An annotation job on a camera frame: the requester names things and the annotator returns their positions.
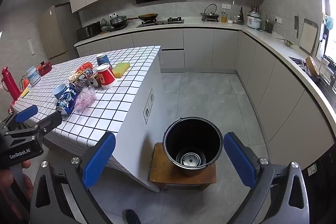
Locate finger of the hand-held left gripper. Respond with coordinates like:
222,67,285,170
0,105,38,132
4,111,63,139

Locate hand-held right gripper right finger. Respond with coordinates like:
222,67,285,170
223,132,311,224

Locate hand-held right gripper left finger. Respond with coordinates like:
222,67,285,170
29,132,124,224

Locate blue soda can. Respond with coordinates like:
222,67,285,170
56,88,80,116

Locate light blue paper cup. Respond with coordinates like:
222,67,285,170
53,84,71,102

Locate clear pink plastic wrapper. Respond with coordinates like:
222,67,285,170
75,88,97,110

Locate steel wool scrubber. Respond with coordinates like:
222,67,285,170
76,77,90,90

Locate printed wrapper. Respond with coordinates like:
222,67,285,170
68,71,81,83

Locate black plastic bucket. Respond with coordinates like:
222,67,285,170
162,116,224,177

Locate large black spray can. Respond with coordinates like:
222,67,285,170
87,74,102,88

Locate red paper cup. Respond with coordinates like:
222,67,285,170
96,63,117,89

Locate blue patterned paper cup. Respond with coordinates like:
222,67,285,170
95,52,111,67

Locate yellow sponge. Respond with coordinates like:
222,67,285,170
112,62,131,79

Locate person's left hand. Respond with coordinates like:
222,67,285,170
0,160,35,197

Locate red thermos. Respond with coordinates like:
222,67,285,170
1,67,22,102

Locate white and blue container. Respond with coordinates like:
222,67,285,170
25,66,41,87

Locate white kitchen island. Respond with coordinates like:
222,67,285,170
115,52,170,193

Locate white checkered tablecloth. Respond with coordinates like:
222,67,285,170
12,46,162,170

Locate brown wooden stool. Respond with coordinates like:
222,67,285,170
148,142,217,191

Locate black shoe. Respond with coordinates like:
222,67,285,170
123,209,141,224

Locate island socket panel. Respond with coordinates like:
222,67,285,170
143,88,155,125

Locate black built-in appliance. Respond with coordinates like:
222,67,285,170
301,145,336,224

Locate beige refrigerator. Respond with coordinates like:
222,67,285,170
37,5,79,65

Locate black microwave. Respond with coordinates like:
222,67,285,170
77,21,102,41

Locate steel sink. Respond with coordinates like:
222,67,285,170
289,56,336,93

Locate grey lower cabinets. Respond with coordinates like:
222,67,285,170
75,27,328,169

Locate round wooden board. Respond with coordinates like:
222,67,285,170
305,55,320,78

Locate black lidded wok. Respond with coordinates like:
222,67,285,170
109,14,130,29

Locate green vegetables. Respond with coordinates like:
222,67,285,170
277,37,296,47

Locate black utensil holder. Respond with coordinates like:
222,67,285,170
264,14,275,34

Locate white rice cooker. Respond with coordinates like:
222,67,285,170
247,11,262,30

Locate grey rimmed cutting board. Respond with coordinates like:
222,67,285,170
298,18,319,54

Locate black frying pan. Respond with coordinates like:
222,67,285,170
127,13,159,22

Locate black gas stove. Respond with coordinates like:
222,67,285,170
136,17,185,28

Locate metal kettle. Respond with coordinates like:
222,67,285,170
200,4,220,22

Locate blue hanging cloth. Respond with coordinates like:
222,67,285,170
323,12,335,30

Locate kitchen window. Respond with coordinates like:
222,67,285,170
325,0,336,44

